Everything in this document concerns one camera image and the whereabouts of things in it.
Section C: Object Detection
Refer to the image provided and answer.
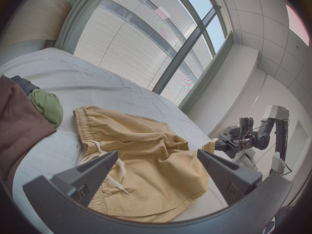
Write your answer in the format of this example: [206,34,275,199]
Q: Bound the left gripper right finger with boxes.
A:
[196,149,264,206]

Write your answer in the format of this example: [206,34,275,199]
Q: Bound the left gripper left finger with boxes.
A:
[51,151,119,207]

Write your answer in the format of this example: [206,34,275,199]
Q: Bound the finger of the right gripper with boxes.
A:
[214,140,229,153]

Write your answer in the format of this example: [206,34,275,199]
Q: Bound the tan shorts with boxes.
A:
[73,106,216,223]

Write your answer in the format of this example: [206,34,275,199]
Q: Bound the bed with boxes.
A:
[0,0,229,228]

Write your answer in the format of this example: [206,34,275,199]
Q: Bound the pale blue garment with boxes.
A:
[11,130,86,204]

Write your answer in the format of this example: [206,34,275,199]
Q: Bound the green garment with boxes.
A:
[27,89,64,129]

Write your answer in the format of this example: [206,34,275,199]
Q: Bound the dark brown garment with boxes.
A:
[0,75,57,187]

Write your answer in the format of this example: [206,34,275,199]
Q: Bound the black garment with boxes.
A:
[10,75,40,95]

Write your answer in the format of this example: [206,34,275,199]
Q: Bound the ceiling light panel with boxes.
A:
[285,4,310,46]

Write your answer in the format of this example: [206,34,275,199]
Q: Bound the window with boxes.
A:
[72,0,228,107]

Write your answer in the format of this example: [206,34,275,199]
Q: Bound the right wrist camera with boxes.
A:
[227,126,241,138]

